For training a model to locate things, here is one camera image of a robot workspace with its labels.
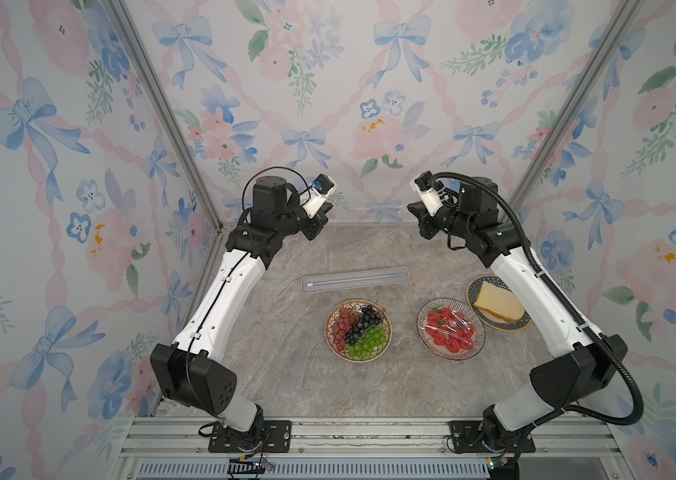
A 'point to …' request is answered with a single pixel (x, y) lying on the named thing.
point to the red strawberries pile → (450, 328)
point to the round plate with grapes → (356, 304)
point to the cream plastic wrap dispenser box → (355, 279)
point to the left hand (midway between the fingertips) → (328, 201)
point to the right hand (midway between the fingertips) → (415, 202)
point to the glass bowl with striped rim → (440, 350)
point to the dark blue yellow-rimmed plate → (490, 319)
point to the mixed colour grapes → (359, 332)
